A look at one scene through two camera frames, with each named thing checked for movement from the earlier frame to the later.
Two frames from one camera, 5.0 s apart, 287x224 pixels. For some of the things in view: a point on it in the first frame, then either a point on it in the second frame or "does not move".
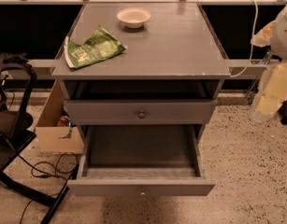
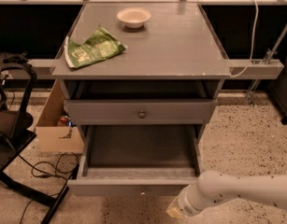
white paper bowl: x=134 y=18 does not move
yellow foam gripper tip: x=282 y=38 -> x=184 y=205
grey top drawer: x=144 y=112 does not move
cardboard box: x=54 y=138 does not move
